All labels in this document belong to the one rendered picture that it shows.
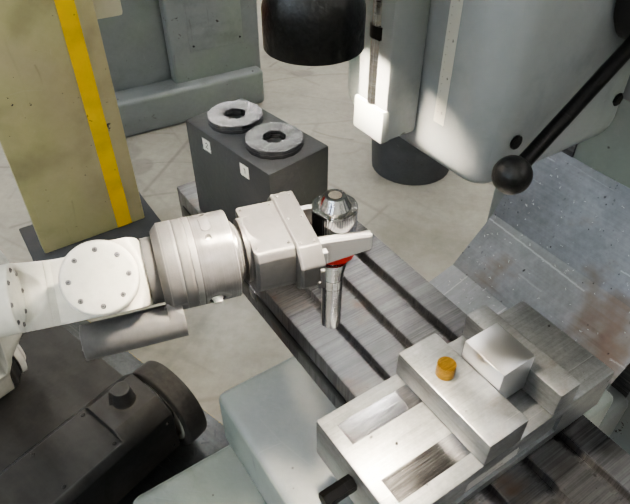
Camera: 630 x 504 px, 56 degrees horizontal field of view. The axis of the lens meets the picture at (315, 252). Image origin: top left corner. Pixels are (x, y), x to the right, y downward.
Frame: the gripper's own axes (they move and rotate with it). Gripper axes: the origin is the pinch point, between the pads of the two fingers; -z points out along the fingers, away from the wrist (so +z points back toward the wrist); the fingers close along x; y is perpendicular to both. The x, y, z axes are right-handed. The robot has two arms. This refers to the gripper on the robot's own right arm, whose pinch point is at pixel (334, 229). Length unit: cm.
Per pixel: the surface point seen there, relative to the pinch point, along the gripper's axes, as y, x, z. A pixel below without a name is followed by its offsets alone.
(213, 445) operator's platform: 81, 30, 15
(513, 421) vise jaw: 16.5, -18.0, -14.3
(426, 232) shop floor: 121, 123, -93
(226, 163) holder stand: 12.3, 34.9, 4.4
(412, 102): -15.8, -4.4, -4.9
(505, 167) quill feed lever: -15.2, -14.6, -7.5
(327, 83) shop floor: 121, 269, -102
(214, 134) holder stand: 9.0, 38.8, 5.2
